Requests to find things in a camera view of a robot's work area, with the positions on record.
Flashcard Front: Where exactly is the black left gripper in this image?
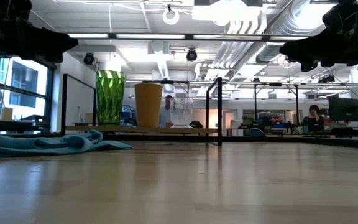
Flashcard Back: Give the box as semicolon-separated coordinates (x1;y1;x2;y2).
0;0;79;63

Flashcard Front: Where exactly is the green faceted plastic cup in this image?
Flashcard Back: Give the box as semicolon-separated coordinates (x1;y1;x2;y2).
95;69;127;126

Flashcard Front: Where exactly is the orange plastic cup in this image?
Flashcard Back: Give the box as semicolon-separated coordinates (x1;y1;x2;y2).
134;82;164;128

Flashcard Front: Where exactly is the clear plastic cup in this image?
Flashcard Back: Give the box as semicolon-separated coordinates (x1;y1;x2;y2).
170;97;195;128

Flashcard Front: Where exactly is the black ceiling spotlight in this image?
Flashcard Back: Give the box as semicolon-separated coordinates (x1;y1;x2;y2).
185;48;198;62
83;52;96;66

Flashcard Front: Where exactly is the black desktop monitor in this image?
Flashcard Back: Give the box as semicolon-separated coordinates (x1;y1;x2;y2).
328;96;358;123

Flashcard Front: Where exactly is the person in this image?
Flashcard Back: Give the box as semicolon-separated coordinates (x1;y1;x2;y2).
162;94;175;128
301;104;326;132

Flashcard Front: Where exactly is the yellow container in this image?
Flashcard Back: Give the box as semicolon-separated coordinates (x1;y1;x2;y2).
0;106;14;122

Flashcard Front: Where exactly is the black standing desk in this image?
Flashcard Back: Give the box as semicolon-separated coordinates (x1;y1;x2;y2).
0;114;52;134

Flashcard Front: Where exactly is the long ceiling light bar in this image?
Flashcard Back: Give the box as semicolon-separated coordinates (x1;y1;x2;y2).
67;32;311;43

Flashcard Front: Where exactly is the blue rounded item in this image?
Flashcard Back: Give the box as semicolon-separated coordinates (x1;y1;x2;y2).
249;127;265;138

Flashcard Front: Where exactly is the light blue cloth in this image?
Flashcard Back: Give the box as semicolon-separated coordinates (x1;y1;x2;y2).
0;129;134;160

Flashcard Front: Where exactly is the silver ventilation duct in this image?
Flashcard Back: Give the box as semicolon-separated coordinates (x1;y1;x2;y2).
255;0;334;65

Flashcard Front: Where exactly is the black metal frame stand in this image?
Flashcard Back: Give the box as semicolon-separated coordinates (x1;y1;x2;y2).
252;82;300;132

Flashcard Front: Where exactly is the wooden shelf with black frame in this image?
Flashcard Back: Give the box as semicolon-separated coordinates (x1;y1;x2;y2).
60;73;224;147

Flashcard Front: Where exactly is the white ceiling ring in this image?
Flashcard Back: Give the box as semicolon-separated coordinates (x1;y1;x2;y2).
162;7;180;26

